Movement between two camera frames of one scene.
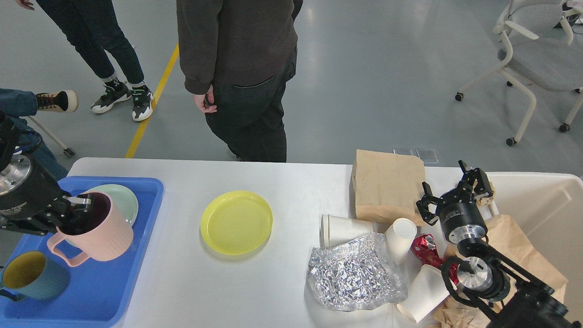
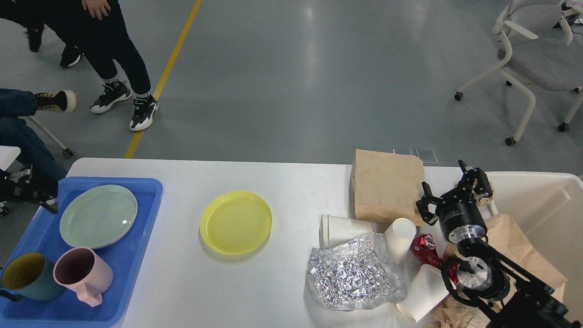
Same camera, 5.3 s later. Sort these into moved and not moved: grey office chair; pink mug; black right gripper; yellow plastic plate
Moved: pink mug
Not moved: grey office chair; black right gripper; yellow plastic plate
